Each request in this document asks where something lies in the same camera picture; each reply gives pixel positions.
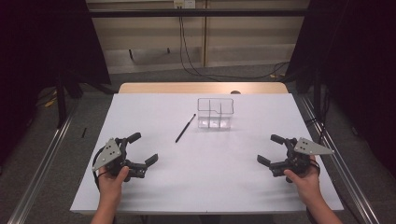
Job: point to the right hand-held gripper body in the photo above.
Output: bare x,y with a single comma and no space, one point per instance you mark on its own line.
306,146

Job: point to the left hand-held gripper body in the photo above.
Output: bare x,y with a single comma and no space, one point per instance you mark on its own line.
107,154

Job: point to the black pen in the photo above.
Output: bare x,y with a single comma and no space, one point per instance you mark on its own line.
186,128

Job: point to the clear acrylic organizer box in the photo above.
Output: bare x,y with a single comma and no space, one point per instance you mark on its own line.
214,123

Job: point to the person's left hand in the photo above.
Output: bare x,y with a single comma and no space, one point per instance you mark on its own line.
110,188

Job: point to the person's right hand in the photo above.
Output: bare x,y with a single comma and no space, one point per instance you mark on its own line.
308,188

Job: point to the white table mat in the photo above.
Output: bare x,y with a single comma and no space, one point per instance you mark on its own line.
186,180

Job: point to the black metal stand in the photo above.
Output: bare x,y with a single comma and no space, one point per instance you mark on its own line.
61,105

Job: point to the wooden table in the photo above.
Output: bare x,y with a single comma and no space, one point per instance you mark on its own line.
186,88

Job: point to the black curtain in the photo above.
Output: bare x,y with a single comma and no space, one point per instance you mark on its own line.
358,62
40,46

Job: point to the black horizontal metal bar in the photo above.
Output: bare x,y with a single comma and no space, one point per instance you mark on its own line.
218,12

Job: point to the aluminium floor rail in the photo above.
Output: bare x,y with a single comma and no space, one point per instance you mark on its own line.
40,174
342,174

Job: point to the small black wall peg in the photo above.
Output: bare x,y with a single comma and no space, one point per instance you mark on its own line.
131,54

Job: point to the wooden vertical wall strip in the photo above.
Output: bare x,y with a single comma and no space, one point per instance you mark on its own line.
204,37

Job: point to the white wall socket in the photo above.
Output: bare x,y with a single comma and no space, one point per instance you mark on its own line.
184,3

